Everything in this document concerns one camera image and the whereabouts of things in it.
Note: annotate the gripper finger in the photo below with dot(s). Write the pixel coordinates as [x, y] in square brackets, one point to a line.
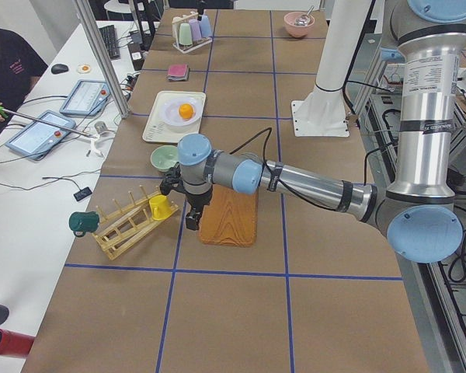
[191, 221]
[200, 6]
[197, 217]

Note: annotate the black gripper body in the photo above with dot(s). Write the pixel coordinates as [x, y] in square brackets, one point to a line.
[197, 200]

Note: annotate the orange fruit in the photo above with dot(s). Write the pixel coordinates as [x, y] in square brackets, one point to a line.
[186, 111]

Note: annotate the white round plate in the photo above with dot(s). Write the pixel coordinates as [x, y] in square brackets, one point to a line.
[170, 117]

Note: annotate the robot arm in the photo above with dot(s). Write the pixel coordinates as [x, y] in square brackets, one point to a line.
[415, 212]

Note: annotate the cream bear tray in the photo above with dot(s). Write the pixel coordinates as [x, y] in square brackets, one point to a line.
[156, 131]

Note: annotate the blue cup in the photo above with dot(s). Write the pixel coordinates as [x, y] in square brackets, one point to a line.
[205, 27]

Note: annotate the purple cup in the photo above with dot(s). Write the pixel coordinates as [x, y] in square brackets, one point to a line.
[195, 30]

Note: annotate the white cup rack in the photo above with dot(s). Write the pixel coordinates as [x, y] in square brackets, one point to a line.
[175, 34]

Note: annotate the green cup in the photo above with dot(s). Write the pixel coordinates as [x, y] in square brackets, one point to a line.
[185, 38]

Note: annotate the yellow mug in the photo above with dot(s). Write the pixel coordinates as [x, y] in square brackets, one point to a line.
[160, 207]

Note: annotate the wooden cutting board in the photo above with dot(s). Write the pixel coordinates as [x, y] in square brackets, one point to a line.
[230, 219]

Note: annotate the green bowl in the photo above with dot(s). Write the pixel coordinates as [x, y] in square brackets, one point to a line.
[164, 157]

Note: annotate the wooden drying rack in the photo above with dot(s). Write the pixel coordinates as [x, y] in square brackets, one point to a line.
[128, 224]

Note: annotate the pink cloth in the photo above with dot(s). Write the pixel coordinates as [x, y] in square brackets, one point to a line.
[178, 71]

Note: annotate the grey cloth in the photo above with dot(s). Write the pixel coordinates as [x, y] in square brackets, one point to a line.
[179, 79]

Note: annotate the black keyboard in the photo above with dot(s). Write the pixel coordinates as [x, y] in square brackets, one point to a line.
[110, 40]

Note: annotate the pink bowl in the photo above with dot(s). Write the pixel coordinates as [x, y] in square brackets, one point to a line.
[296, 29]

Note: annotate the metal spoon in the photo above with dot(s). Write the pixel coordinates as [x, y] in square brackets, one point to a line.
[304, 19]

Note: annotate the small black device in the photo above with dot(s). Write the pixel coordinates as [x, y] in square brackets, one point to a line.
[82, 194]

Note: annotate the dark green mug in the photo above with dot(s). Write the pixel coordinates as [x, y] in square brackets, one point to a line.
[82, 222]

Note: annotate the far teach pendant tablet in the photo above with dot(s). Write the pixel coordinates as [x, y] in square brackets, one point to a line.
[86, 99]

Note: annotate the teach pendant tablet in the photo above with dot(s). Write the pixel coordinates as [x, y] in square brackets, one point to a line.
[86, 99]
[36, 140]

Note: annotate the black computer mouse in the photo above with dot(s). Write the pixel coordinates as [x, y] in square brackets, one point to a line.
[59, 69]

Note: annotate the near teach pendant tablet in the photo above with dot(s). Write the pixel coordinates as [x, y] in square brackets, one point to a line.
[36, 140]

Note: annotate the person in black shirt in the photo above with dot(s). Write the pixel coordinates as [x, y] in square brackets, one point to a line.
[20, 69]

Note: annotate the reacher grabber stick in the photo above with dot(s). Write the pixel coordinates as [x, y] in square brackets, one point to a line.
[94, 138]

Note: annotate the red tube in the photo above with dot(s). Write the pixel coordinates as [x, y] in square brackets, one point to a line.
[13, 344]

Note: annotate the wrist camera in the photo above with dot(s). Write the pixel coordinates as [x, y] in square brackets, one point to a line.
[172, 180]

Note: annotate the aluminium frame post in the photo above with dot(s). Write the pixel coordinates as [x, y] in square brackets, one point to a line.
[95, 40]

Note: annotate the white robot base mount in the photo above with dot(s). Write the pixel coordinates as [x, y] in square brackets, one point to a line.
[323, 112]

